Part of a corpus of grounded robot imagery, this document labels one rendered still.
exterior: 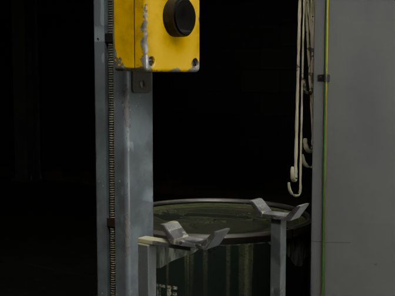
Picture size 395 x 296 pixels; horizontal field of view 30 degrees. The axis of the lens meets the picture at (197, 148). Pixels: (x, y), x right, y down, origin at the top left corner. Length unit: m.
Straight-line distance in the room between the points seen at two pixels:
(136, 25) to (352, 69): 0.54
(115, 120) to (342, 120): 0.51
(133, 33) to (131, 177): 0.20
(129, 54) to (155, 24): 0.05
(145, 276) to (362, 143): 0.59
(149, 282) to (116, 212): 0.15
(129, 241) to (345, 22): 0.59
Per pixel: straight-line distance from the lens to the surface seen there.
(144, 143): 1.01
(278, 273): 1.03
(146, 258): 0.89
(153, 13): 0.93
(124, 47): 0.94
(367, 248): 1.37
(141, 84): 0.99
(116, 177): 1.00
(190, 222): 2.14
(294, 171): 1.42
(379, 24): 1.34
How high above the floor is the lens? 1.28
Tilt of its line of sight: 6 degrees down
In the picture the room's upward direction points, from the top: straight up
